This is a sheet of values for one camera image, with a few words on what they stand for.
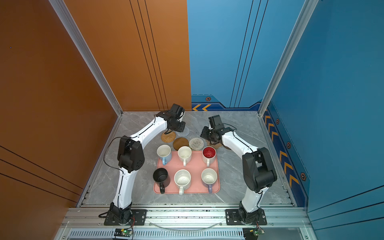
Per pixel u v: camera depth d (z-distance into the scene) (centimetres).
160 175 84
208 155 94
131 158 57
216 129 72
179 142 102
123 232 71
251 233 70
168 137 105
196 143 101
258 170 47
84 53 85
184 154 93
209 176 85
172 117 77
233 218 72
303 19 73
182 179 84
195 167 90
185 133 106
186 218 75
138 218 73
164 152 91
